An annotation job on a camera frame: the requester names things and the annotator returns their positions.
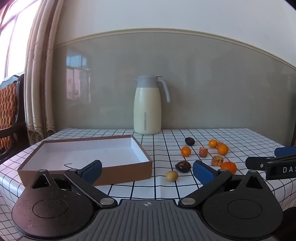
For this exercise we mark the wooden bench woven orange cushion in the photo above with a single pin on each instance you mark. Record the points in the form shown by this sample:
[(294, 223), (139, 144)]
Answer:
[(9, 111)]

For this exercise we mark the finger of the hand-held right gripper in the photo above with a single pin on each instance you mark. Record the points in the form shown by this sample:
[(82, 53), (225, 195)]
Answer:
[(256, 163), (285, 151)]

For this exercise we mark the cream thermos jug grey lid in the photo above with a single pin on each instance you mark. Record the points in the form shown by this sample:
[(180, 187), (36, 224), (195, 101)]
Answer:
[(148, 109)]

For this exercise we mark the white black checked tablecloth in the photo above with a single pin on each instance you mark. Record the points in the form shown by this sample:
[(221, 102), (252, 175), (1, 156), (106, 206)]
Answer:
[(166, 148)]

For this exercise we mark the dark brown wrinkled fruit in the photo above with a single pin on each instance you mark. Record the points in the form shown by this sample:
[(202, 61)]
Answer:
[(183, 166)]

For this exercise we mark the window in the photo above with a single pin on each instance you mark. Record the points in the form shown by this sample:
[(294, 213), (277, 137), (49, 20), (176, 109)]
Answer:
[(13, 34)]

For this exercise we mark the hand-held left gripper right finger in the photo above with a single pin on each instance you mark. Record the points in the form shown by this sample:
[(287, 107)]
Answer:
[(203, 172)]

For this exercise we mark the dark purple plum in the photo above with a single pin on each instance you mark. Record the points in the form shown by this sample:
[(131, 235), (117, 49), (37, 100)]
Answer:
[(189, 141)]

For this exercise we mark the reddish-brown pastry piece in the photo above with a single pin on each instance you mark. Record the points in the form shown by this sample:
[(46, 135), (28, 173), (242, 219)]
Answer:
[(203, 152)]

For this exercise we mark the beige lace-hem curtain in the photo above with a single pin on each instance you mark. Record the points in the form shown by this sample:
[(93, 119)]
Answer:
[(39, 74)]

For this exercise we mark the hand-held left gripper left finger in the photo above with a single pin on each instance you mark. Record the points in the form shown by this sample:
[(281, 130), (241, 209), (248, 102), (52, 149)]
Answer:
[(92, 171)]

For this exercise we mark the small yellow round fruit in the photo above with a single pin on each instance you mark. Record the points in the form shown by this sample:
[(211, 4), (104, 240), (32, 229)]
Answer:
[(172, 176)]

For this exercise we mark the brown cardboard box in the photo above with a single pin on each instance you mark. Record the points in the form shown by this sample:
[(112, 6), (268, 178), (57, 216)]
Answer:
[(87, 153)]

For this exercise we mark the small orange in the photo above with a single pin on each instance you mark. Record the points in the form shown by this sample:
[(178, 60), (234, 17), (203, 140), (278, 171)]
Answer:
[(212, 143)]

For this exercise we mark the orange with stem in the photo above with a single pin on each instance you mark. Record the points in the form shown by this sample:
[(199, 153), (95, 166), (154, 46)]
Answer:
[(185, 151)]

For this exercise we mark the withered tan orange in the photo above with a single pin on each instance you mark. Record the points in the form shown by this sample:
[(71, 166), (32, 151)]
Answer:
[(217, 160)]

